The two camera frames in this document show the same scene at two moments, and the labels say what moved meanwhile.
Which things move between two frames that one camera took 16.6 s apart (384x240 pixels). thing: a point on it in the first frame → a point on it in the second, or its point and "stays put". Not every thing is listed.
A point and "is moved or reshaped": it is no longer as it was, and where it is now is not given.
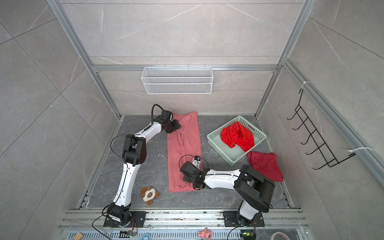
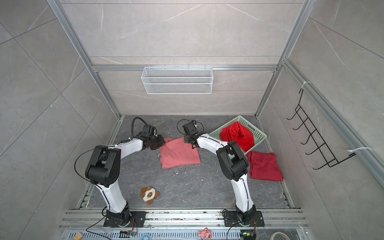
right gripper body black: [191, 181] → [187, 139]
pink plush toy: [205, 233] stays put
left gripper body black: [173, 125] → [156, 142]
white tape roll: [273, 235] stays put
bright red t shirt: [236, 134] stays put
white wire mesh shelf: [178, 80] stays put
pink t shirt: [183, 144] is moved or reshaped
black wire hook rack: [329, 157] stays put
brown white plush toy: [148, 194] stays put
